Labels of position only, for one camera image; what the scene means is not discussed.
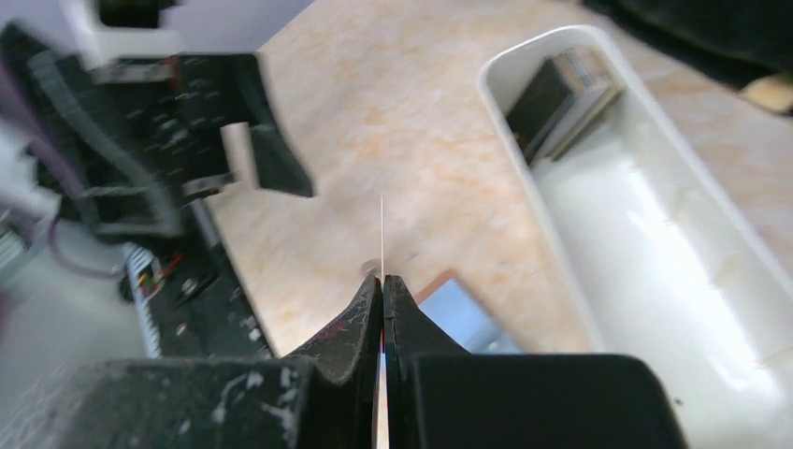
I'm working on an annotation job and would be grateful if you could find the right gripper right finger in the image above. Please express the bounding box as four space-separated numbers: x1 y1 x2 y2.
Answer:
382 275 686 448

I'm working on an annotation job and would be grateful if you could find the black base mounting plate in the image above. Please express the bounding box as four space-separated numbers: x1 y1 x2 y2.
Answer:
120 200 274 359

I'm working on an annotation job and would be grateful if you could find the white oblong plastic bin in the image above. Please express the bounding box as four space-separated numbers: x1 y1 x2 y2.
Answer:
479 25 792 448

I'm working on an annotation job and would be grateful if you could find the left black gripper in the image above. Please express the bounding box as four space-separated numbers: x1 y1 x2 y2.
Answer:
1 22 315 239

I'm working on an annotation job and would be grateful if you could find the black floral pillow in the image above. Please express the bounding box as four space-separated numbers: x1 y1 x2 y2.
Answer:
581 1 792 117

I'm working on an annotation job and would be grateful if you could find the brown leather card holder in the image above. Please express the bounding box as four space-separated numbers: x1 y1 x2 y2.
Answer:
414 269 523 355

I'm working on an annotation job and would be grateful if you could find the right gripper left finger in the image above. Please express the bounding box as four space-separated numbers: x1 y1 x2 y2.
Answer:
34 276 382 448

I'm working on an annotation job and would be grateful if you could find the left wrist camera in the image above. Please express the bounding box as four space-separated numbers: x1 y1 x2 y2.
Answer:
60 0 186 69

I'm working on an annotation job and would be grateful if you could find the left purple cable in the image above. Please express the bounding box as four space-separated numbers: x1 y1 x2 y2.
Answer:
0 62 128 280

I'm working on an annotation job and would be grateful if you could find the stack of cards in bin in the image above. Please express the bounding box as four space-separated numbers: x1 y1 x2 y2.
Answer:
506 46 624 164

